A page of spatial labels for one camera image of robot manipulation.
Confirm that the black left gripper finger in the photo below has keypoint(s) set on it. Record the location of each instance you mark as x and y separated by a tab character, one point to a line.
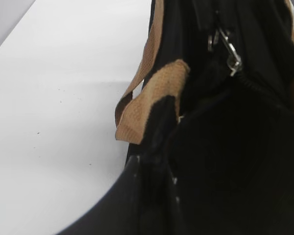
117	203

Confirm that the black fabric bag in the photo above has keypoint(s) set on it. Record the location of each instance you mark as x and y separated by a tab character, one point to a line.
228	167

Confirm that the silver zipper pull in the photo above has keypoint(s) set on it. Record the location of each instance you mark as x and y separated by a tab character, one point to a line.
234	61

